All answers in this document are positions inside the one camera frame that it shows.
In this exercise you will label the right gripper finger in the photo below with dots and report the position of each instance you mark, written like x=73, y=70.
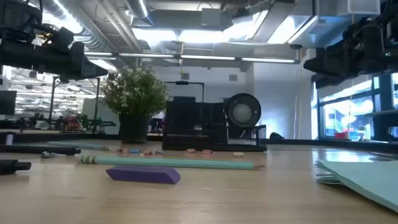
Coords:
x=329, y=82
x=329, y=65

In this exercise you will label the blue pen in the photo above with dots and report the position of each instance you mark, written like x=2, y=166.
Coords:
x=77, y=145

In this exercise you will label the black marker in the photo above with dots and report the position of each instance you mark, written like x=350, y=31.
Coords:
x=37, y=150
x=9, y=166

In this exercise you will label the teal binder clip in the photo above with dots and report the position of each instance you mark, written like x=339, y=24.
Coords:
x=158, y=152

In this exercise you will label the teal sticky note pad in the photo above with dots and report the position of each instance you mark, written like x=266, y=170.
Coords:
x=367, y=180

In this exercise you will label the black mesh desk organizer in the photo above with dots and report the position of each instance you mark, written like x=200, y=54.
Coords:
x=186, y=124

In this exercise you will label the purple eraser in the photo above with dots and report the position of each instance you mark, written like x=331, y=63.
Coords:
x=143, y=174

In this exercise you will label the yellow binder clip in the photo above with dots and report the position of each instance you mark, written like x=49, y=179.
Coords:
x=238, y=155

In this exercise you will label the teal pencil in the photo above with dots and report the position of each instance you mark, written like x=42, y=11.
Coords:
x=171, y=162

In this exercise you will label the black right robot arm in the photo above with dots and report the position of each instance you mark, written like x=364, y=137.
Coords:
x=391, y=6

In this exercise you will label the green plant in black pot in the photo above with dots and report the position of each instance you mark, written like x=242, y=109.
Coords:
x=133, y=93

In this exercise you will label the dark computer monitor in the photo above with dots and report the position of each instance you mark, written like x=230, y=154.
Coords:
x=7, y=102

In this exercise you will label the person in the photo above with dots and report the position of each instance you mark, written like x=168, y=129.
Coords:
x=159, y=116

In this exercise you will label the silver metal standoff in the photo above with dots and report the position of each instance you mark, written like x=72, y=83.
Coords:
x=9, y=139

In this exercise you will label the thin black stand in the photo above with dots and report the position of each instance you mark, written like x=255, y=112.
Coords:
x=182, y=82

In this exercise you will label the black gantry frame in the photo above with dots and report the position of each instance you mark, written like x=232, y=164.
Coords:
x=52, y=102

